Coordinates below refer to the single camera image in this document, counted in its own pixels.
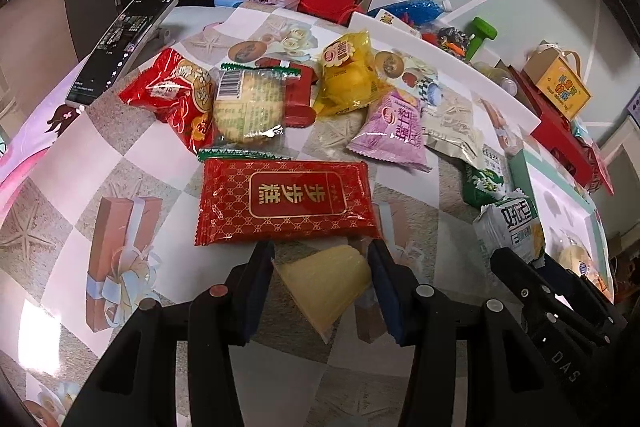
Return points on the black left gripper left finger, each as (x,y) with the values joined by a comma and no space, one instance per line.
(225,316)

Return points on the red round-logo snack bag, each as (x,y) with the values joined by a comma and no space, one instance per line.
(179,93)

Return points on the pale yellow snack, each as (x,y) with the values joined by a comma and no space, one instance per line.
(323,285)

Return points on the green dumbbell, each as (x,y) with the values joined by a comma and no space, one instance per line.
(481,31)

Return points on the yellow handled gift box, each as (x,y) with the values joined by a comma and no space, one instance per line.
(557,74)

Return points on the small dark red packet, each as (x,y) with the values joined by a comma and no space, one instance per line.
(298,111)

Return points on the cream printed snack bag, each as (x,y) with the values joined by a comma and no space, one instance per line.
(448,125)

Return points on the smartphone on stand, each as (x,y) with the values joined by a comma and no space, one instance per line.
(117,49)

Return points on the blue bead bottle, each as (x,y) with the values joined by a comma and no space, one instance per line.
(419,11)

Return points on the clear plastic bottle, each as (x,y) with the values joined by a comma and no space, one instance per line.
(499,76)

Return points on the white foam board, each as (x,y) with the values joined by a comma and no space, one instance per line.
(448,65)

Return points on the large red cake packet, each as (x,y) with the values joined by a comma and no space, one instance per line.
(250,200)

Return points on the pink bread packet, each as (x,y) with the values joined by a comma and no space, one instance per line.
(393,132)

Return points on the green white biscuit packet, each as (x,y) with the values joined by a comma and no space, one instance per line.
(481,187)

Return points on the red box with cutout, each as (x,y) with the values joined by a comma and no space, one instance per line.
(554,133)

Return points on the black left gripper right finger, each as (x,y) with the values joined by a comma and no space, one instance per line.
(420,316)

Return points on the clear round biscuit packet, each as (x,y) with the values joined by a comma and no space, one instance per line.
(249,112)

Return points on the teal rimmed white tray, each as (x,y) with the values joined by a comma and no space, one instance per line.
(573,232)

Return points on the colourful toy pile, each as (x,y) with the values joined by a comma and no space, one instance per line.
(448,38)

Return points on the yellow bread packet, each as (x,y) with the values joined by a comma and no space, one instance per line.
(349,80)

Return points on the patterned tablecloth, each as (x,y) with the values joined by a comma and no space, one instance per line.
(108,216)

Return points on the white green small snack packet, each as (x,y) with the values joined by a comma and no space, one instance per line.
(513,223)

